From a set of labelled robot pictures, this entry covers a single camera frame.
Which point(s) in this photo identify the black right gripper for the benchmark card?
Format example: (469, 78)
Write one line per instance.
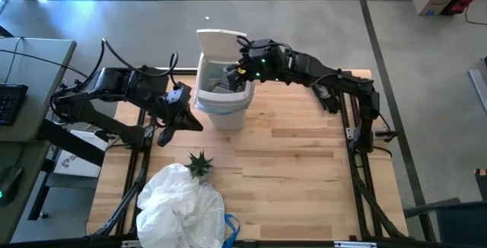
(266, 61)

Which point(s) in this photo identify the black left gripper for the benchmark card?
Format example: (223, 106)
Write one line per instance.
(167, 96)

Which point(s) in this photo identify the blue trash bag liner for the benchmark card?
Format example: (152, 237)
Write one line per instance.
(209, 75)

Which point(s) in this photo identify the white swing bin lid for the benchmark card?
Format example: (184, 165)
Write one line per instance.
(217, 44)

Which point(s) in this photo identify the succulent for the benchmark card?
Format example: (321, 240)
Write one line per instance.
(199, 166)

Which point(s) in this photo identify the large white plastic bag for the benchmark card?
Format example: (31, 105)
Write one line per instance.
(179, 210)

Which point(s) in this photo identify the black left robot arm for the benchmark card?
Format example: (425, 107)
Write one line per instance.
(95, 86)

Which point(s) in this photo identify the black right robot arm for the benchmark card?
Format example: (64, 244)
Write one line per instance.
(335, 80)

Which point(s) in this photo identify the white printed box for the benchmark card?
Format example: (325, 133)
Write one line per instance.
(76, 164)

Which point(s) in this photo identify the grey desk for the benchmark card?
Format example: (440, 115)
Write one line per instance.
(38, 69)

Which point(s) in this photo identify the black keyboard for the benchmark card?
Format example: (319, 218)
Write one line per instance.
(11, 105)

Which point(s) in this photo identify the black computer mouse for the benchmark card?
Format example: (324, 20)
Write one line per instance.
(9, 185)

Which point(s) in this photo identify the grey metal bar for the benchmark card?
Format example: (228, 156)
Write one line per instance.
(480, 88)

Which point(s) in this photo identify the dark office chair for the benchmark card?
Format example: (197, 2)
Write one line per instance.
(464, 221)

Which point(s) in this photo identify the black aluminium table frame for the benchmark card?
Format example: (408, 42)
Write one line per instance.
(357, 194)

